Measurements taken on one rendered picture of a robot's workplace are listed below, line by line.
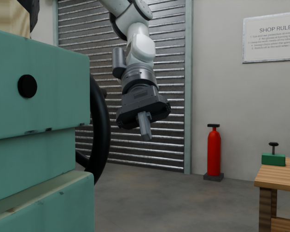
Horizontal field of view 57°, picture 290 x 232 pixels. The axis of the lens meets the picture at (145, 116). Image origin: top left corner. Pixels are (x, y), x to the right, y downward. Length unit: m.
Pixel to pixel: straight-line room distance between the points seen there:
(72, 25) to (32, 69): 4.00
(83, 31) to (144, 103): 3.50
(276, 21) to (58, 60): 2.95
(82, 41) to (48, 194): 3.85
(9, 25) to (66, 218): 0.15
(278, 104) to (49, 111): 2.88
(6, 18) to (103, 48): 3.56
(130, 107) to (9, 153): 0.41
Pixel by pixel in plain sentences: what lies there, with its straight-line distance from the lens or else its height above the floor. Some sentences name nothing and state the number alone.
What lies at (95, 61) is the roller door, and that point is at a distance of 3.82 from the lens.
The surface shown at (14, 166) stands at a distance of 0.20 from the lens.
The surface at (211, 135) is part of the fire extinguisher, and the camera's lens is 2.96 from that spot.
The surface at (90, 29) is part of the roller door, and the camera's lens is 3.97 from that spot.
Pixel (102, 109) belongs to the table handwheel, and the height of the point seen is 0.85.
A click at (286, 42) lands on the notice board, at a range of 3.05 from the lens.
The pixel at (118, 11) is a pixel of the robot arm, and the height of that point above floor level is 1.15.
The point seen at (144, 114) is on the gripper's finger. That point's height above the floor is 0.83.
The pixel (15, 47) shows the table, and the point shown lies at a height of 0.89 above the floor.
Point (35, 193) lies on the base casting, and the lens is 0.20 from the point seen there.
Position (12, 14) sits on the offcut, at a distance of 0.23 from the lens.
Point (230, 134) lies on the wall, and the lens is 3.08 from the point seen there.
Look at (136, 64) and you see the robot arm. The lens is 0.66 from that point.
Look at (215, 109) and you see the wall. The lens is 3.09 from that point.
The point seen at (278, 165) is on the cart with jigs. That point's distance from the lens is 1.54.
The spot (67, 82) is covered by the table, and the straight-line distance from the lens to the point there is 0.21.
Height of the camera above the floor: 0.86
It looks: 3 degrees down
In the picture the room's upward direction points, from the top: straight up
